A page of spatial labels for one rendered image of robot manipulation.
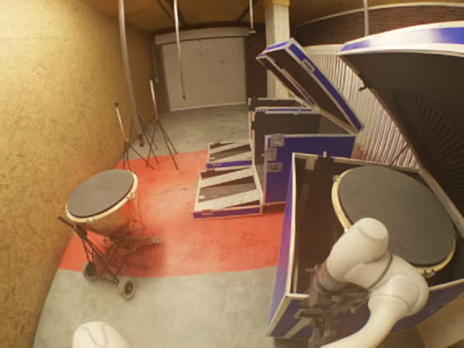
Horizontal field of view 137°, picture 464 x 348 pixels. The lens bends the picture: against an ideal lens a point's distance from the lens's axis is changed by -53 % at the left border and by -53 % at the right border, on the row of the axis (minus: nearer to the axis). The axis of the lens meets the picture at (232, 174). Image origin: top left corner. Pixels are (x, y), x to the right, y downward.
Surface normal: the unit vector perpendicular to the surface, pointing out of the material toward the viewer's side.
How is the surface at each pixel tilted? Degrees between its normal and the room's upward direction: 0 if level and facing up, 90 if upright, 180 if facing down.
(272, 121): 90
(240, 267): 0
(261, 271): 0
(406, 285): 15
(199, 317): 0
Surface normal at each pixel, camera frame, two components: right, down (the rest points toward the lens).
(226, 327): -0.05, -0.84
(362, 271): -0.62, 0.30
